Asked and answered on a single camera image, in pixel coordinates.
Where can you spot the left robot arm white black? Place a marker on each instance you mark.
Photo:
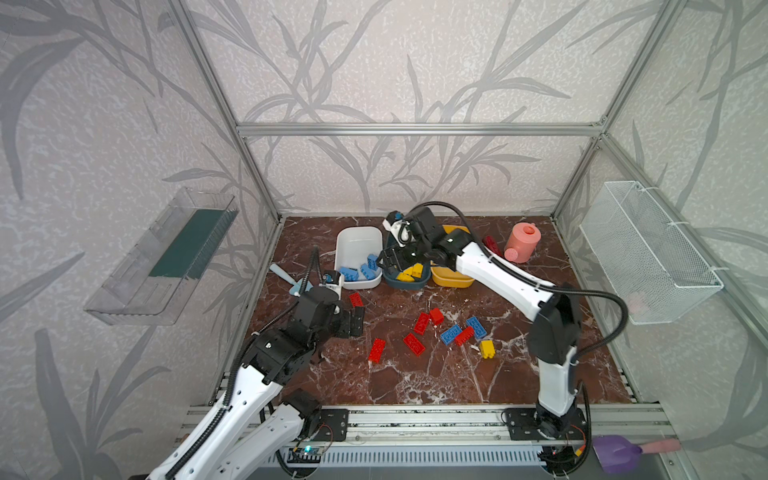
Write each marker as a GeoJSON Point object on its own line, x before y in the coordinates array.
{"type": "Point", "coordinates": [264, 372]}

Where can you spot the small yellow lego brick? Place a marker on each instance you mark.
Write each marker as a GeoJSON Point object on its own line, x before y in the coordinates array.
{"type": "Point", "coordinates": [417, 270]}

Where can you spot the white plastic bin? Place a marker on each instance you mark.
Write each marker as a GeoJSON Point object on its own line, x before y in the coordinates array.
{"type": "Point", "coordinates": [353, 247]}

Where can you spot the red and black hand tool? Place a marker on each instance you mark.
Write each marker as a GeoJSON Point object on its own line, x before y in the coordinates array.
{"type": "Point", "coordinates": [492, 246]}

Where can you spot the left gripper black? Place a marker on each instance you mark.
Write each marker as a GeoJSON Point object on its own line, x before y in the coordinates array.
{"type": "Point", "coordinates": [350, 320]}

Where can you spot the purple toy shovel pink handle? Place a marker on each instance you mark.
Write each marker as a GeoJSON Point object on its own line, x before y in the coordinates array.
{"type": "Point", "coordinates": [618, 455]}

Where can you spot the small red lego brick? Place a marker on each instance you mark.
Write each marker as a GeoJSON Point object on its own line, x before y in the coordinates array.
{"type": "Point", "coordinates": [437, 317]}

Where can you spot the clear plastic wall shelf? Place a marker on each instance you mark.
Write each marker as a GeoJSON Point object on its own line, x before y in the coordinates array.
{"type": "Point", "coordinates": [153, 283]}

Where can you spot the white wire mesh basket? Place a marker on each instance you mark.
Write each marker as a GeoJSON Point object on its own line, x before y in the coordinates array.
{"type": "Point", "coordinates": [648, 260]}

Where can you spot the long red lego brick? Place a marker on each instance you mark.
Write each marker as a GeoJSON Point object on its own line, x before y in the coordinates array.
{"type": "Point", "coordinates": [377, 350]}

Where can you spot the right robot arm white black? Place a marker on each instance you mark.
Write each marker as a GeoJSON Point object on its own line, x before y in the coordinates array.
{"type": "Point", "coordinates": [556, 321]}

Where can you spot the yellow long lego brick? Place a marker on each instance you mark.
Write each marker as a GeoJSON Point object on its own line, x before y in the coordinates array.
{"type": "Point", "coordinates": [404, 277]}

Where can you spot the yellow plastic bin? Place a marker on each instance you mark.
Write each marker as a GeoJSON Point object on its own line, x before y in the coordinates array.
{"type": "Point", "coordinates": [448, 278]}

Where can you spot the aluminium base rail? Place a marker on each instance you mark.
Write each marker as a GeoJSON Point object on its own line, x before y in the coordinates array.
{"type": "Point", "coordinates": [416, 436]}

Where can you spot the blue 2x4 lego brick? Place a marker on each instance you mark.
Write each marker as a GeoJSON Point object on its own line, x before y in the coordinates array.
{"type": "Point", "coordinates": [349, 274]}

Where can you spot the pink toy watering can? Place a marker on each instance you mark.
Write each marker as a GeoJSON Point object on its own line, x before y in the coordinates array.
{"type": "Point", "coordinates": [522, 242]}

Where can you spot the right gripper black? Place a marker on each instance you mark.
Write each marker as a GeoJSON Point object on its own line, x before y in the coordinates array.
{"type": "Point", "coordinates": [401, 253]}

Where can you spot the dark teal plastic bin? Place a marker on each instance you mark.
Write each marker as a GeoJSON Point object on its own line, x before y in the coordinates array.
{"type": "Point", "coordinates": [418, 284]}

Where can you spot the light blue toy trowel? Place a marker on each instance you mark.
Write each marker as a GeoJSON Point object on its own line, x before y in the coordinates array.
{"type": "Point", "coordinates": [295, 286]}

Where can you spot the large blue lego brick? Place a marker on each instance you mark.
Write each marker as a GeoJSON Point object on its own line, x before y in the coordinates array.
{"type": "Point", "coordinates": [448, 336]}
{"type": "Point", "coordinates": [478, 329]}

